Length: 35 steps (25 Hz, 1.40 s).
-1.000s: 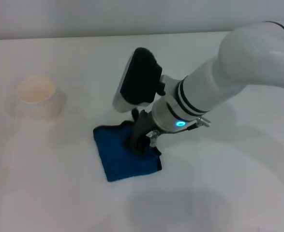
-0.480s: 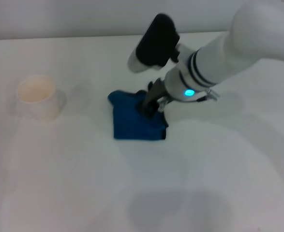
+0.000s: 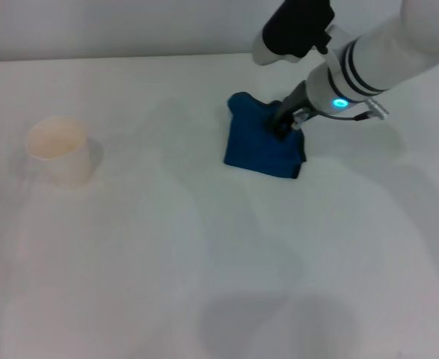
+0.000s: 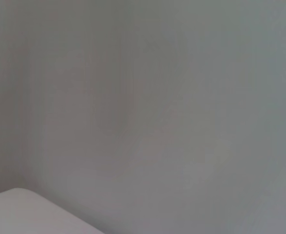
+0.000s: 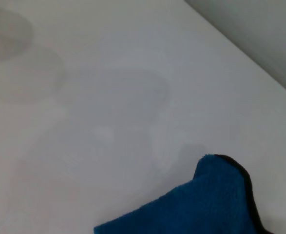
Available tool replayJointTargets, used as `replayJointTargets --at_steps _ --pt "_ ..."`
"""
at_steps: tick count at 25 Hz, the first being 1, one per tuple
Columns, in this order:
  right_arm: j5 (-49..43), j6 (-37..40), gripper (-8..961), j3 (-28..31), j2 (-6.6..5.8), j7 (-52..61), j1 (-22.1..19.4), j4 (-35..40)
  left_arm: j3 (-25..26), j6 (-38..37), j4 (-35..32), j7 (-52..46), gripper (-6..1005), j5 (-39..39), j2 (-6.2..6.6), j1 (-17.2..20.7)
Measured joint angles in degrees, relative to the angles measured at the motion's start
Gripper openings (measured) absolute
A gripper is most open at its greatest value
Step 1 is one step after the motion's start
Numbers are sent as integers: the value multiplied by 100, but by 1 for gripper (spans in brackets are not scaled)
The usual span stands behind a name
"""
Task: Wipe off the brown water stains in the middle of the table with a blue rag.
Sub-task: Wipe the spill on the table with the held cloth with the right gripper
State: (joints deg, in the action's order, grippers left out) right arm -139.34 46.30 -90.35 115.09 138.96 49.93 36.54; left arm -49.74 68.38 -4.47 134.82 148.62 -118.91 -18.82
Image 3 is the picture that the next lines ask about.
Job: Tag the blue rag with black trim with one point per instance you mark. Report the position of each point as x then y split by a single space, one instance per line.
258 149

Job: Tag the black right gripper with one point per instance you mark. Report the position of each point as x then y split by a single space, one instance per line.
297 101

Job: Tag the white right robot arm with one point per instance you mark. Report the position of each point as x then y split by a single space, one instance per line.
376 52

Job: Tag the white paper cup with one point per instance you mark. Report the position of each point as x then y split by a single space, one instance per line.
60 149

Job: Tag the black and white wrist camera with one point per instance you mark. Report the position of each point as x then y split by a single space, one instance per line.
297 30

